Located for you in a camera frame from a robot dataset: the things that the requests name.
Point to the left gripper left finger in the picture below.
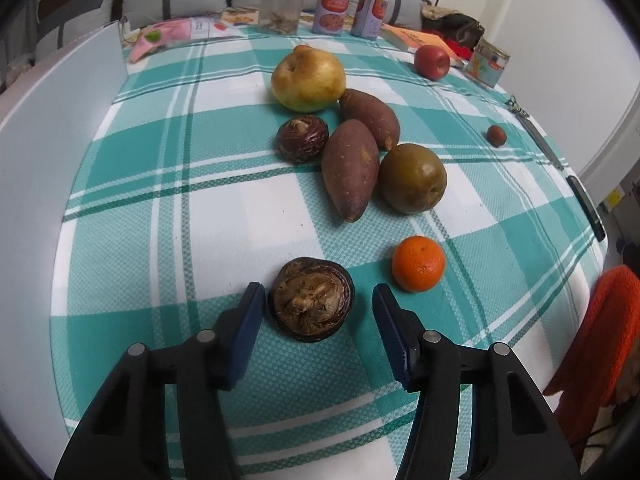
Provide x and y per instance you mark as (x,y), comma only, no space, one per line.
(123,434)

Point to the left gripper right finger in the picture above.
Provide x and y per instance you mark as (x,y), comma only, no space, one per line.
(514,434)

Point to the dried brown mangosteen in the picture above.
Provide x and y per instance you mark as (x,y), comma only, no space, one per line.
(311,298)

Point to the orange tangerine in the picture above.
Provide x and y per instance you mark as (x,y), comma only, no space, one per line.
(418,263)

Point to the brown green pear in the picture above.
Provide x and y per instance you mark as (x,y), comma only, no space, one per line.
(412,178)

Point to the small brown lychee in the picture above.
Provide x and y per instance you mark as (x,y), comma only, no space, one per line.
(496,136)

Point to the purple sweet potato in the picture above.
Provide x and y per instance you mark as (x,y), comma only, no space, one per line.
(350,162)
(377,116)

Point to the yellow pear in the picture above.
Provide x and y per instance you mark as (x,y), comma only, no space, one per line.
(308,80)

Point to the red apple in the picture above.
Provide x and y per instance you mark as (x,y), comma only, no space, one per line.
(431,62)

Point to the orange stool cushion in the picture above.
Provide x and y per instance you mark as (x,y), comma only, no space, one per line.
(591,368)

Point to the black smartphone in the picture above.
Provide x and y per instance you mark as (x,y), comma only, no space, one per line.
(540,141)

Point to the white cardboard box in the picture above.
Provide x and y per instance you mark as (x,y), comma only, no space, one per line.
(48,119)

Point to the teal plaid tablecloth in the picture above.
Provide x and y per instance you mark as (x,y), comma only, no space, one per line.
(181,201)

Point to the clear box with colourful label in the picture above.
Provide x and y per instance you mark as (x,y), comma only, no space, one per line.
(486,64)

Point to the pink snack packet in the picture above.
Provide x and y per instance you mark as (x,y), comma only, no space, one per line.
(178,31)

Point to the black bag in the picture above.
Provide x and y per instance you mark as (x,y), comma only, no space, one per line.
(460,32)

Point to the orange book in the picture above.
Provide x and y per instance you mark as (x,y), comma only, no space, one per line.
(409,40)

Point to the far left grey cushion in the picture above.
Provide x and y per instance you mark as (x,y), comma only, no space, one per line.
(71,21)

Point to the left orange label can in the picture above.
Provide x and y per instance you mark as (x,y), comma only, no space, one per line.
(329,17)

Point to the orange label can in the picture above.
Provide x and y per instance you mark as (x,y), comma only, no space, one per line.
(329,17)
(368,18)

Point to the right orange label can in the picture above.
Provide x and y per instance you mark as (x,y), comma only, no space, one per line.
(368,18)

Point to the keys with keychain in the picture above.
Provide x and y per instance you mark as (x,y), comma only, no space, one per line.
(515,108)

